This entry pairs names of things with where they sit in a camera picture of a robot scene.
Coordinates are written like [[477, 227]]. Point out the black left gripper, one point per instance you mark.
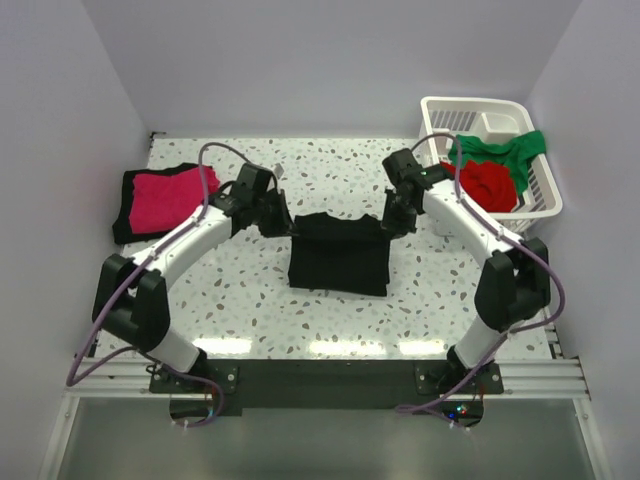
[[284, 226]]

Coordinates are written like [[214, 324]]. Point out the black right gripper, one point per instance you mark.
[[390, 225]]

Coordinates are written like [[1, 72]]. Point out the black t shirt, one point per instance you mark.
[[121, 230], [349, 256]]

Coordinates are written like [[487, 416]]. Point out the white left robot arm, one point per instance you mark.
[[132, 298]]

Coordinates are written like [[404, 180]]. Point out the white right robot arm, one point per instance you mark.
[[514, 283]]

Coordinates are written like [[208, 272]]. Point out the red t shirt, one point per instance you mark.
[[489, 185]]

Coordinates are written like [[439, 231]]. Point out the folded pink t shirt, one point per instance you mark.
[[163, 199]]

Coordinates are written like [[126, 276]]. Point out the green t shirt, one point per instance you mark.
[[516, 155]]

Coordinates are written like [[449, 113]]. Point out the white plastic laundry basket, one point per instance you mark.
[[497, 121]]

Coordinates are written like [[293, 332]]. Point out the folded black t shirt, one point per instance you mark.
[[121, 230]]

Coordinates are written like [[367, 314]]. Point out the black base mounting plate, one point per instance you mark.
[[239, 385]]

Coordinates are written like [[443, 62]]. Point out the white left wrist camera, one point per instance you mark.
[[278, 171]]

